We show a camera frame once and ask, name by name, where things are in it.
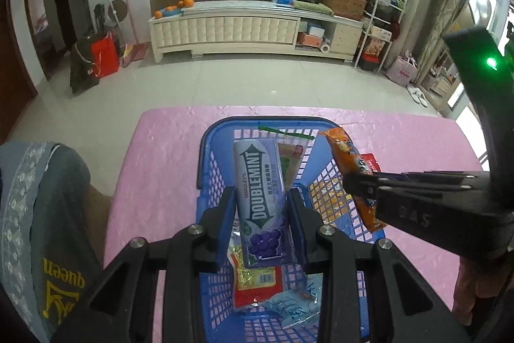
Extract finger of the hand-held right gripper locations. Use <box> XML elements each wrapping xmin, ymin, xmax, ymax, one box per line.
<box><xmin>343</xmin><ymin>170</ymin><xmax>492</xmax><ymax>208</ymax></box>

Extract person's right forearm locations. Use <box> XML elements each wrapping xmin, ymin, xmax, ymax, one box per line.
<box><xmin>453</xmin><ymin>258</ymin><xmax>503</xmax><ymax>328</ymax></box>

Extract patterned curtain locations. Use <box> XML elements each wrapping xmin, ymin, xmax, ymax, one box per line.
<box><xmin>418</xmin><ymin>0</ymin><xmax>471</xmax><ymax>86</ymax></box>

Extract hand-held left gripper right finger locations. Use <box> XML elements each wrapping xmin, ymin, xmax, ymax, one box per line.
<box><xmin>286</xmin><ymin>188</ymin><xmax>472</xmax><ymax>343</ymax></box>

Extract brown cardboard box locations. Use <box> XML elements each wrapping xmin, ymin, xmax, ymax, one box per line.
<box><xmin>323</xmin><ymin>0</ymin><xmax>367</xmax><ymax>21</ymax></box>

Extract light blue cartoon snack packet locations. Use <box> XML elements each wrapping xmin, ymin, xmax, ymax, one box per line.
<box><xmin>265</xmin><ymin>273</ymin><xmax>324</xmax><ymax>329</ymax></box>

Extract blue plastic basket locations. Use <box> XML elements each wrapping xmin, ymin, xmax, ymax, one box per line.
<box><xmin>196</xmin><ymin>117</ymin><xmax>388</xmax><ymax>343</ymax></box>

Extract small red snack packet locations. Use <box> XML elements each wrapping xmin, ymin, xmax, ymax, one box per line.
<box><xmin>359</xmin><ymin>152</ymin><xmax>382</xmax><ymax>175</ymax></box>

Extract pink dustpan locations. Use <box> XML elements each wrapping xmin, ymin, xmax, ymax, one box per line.
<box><xmin>120</xmin><ymin>42</ymin><xmax>148</xmax><ymax>68</ymax></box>

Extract green cushion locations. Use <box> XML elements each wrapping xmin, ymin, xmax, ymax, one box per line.
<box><xmin>292</xmin><ymin>0</ymin><xmax>334</xmax><ymax>16</ymax></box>

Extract metal storage rack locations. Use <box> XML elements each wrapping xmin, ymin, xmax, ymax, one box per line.
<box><xmin>353</xmin><ymin>0</ymin><xmax>407</xmax><ymax>72</ymax></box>

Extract pink quilted cloth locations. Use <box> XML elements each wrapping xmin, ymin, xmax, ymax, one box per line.
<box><xmin>102</xmin><ymin>106</ymin><xmax>484</xmax><ymax>343</ymax></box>

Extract clear packet with red label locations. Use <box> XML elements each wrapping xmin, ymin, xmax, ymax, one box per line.
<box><xmin>258</xmin><ymin>124</ymin><xmax>318</xmax><ymax>193</ymax></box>

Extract red packet with yellow label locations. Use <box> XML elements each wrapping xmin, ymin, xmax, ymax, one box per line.
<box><xmin>227</xmin><ymin>234</ymin><xmax>288</xmax><ymax>313</ymax></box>

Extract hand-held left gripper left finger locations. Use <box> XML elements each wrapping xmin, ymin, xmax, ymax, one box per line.
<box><xmin>52</xmin><ymin>186</ymin><xmax>237</xmax><ymax>343</ymax></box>

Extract red paper bag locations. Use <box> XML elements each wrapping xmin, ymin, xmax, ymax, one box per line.
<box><xmin>90</xmin><ymin>32</ymin><xmax>120</xmax><ymax>78</ymax></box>

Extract purple chewing gum pack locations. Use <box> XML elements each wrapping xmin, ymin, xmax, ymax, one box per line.
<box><xmin>233</xmin><ymin>138</ymin><xmax>288</xmax><ymax>269</ymax></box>

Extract pink tote bag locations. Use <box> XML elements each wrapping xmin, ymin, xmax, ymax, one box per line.
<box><xmin>386</xmin><ymin>54</ymin><xmax>418</xmax><ymax>86</ymax></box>

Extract orange sausage packet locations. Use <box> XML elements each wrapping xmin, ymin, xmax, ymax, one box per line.
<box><xmin>319</xmin><ymin>127</ymin><xmax>388</xmax><ymax>233</ymax></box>

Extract black bag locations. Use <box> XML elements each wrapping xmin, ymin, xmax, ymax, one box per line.
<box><xmin>69</xmin><ymin>35</ymin><xmax>101</xmax><ymax>95</ymax></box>

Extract white padded cabinet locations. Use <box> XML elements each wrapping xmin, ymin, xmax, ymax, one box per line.
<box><xmin>148</xmin><ymin>0</ymin><xmax>364</xmax><ymax>64</ymax></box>

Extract metal pole stand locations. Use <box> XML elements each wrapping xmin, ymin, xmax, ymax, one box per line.
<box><xmin>105</xmin><ymin>0</ymin><xmax>122</xmax><ymax>43</ymax></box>

